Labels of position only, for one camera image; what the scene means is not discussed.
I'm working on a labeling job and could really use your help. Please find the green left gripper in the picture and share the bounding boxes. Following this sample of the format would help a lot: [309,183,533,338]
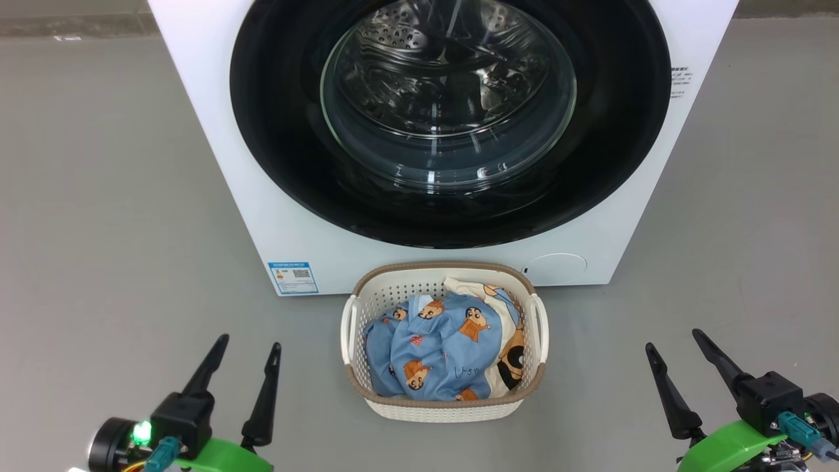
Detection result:
[88,334,283,472]

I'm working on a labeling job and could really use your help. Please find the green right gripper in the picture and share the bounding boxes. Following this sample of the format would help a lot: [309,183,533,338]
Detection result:
[645,329,839,472]

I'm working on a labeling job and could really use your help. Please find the blue cartoon print garment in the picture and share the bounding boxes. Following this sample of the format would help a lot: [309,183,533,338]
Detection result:
[364,288,522,402]

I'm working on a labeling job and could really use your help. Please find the washing machine glass door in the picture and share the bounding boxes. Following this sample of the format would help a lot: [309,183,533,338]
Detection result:
[229,0,673,250]

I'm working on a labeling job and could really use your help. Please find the white front-load washing machine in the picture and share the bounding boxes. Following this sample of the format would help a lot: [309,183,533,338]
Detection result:
[147,0,740,297]

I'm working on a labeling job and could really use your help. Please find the blue energy label sticker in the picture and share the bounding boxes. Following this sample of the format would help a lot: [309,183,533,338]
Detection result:
[267,261,320,296]

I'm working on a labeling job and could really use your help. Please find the round white filter cover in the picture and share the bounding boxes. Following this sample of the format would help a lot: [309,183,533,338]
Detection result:
[524,254,589,287]

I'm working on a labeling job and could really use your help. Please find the cream perforated laundry basket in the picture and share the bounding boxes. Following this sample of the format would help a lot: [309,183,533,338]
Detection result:
[340,261,550,423]

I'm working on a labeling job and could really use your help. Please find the teal plug left camera cable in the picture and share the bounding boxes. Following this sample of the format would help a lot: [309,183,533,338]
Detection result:
[141,436,181,472]

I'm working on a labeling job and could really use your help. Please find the teal plug camera cable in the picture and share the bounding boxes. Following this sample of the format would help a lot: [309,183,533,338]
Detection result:
[141,436,181,472]
[777,412,839,463]

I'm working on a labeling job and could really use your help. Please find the teal plug right camera cable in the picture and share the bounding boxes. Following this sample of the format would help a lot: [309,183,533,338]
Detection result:
[777,412,839,463]

